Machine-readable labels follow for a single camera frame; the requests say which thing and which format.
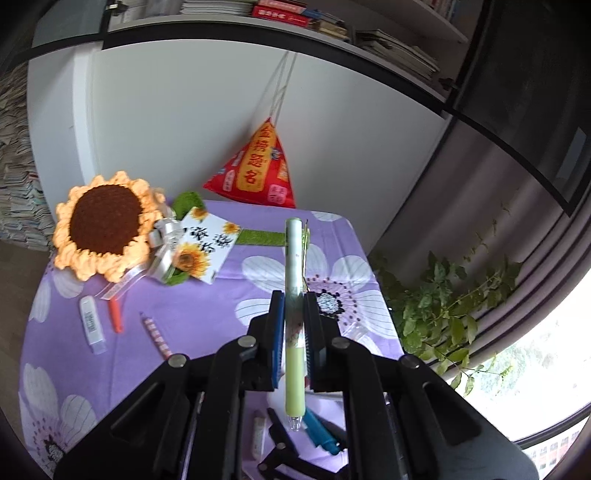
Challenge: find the purple floral tablecloth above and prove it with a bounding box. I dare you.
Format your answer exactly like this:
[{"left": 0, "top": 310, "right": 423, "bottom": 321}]
[{"left": 18, "top": 198, "right": 407, "bottom": 480}]

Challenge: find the window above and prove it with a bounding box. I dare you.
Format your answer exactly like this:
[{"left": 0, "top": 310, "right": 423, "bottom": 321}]
[{"left": 443, "top": 272, "right": 591, "bottom": 480}]

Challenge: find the hanging string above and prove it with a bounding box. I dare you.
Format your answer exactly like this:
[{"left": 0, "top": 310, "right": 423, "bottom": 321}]
[{"left": 268, "top": 51, "right": 298, "bottom": 123}]

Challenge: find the grey curtain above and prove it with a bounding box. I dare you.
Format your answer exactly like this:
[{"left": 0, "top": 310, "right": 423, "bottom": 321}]
[{"left": 374, "top": 106, "right": 591, "bottom": 370}]

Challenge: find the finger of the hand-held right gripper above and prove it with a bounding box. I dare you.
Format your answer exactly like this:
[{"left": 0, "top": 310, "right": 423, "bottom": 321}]
[{"left": 266, "top": 407, "right": 301, "bottom": 462}]

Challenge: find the white cabinet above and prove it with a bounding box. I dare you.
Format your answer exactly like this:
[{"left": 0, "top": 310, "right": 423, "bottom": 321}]
[{"left": 25, "top": 23, "right": 455, "bottom": 259}]

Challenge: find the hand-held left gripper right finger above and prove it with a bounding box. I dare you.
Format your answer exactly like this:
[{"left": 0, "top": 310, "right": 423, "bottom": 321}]
[{"left": 302, "top": 291, "right": 541, "bottom": 480}]

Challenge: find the crochet sunflower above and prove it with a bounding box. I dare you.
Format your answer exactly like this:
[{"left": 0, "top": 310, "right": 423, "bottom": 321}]
[{"left": 52, "top": 171, "right": 167, "bottom": 283}]

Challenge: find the slim white pen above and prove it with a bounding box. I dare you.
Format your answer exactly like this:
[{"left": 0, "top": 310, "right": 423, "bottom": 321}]
[{"left": 252, "top": 408, "right": 269, "bottom": 461}]

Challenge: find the white ribbon bow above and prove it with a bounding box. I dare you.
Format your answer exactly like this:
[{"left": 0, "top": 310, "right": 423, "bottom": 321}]
[{"left": 95, "top": 217, "right": 185, "bottom": 303}]

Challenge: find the blue pen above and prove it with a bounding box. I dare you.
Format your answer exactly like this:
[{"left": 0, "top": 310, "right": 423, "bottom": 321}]
[{"left": 302, "top": 407, "right": 345, "bottom": 457}]

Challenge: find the green leafy plant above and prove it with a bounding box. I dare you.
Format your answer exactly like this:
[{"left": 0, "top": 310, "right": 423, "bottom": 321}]
[{"left": 369, "top": 203, "right": 525, "bottom": 398}]

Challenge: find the white correction pen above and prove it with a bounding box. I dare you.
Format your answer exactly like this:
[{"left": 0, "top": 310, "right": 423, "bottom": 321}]
[{"left": 78, "top": 295, "right": 108, "bottom": 355}]

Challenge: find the orange pen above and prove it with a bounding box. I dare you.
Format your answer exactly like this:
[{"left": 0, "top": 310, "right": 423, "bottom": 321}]
[{"left": 107, "top": 299, "right": 124, "bottom": 334}]

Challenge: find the red triangular pouch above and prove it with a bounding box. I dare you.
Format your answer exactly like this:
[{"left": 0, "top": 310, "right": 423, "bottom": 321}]
[{"left": 203, "top": 117, "right": 296, "bottom": 209}]

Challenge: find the sunflower greeting card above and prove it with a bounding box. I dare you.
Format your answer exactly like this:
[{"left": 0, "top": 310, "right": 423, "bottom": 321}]
[{"left": 173, "top": 208, "right": 242, "bottom": 284}]

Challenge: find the stack of books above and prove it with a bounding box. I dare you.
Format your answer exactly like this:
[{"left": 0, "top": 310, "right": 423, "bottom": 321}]
[{"left": 0, "top": 60, "right": 54, "bottom": 252}]

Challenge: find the pink patterned pen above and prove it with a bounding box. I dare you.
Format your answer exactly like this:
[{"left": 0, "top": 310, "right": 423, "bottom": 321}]
[{"left": 140, "top": 311, "right": 174, "bottom": 361}]

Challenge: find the light green pen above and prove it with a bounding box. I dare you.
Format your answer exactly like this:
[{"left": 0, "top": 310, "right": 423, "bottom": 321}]
[{"left": 283, "top": 217, "right": 309, "bottom": 435}]

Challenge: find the row of shelf books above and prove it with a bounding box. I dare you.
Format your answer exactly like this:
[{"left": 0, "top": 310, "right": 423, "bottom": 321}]
[{"left": 143, "top": 0, "right": 444, "bottom": 84}]

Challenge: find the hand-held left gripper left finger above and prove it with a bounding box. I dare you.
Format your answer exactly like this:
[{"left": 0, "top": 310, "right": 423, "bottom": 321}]
[{"left": 53, "top": 290, "right": 287, "bottom": 480}]

